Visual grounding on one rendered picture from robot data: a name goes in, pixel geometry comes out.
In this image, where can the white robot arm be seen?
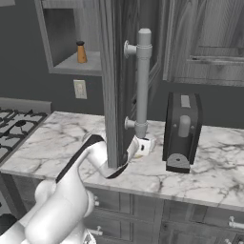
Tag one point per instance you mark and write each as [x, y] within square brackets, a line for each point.
[66, 197]

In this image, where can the grey wood cabinet door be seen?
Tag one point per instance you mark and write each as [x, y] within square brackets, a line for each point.
[111, 82]

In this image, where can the orange shaker with black cap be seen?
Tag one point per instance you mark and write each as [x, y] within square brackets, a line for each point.
[81, 54]

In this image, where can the closed grey cabinet door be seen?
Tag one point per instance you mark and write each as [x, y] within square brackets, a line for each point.
[203, 28]

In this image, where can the grey drawer front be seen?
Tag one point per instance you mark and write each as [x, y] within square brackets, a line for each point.
[114, 228]
[203, 214]
[111, 200]
[190, 235]

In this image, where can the black gas hob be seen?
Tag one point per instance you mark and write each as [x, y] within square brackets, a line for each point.
[16, 127]

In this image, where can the grey range hood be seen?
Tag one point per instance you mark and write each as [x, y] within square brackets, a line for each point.
[6, 2]

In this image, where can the white wall outlet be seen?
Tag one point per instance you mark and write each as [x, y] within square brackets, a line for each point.
[80, 89]

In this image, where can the open grey wall cabinet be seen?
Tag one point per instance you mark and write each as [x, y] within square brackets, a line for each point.
[87, 25]

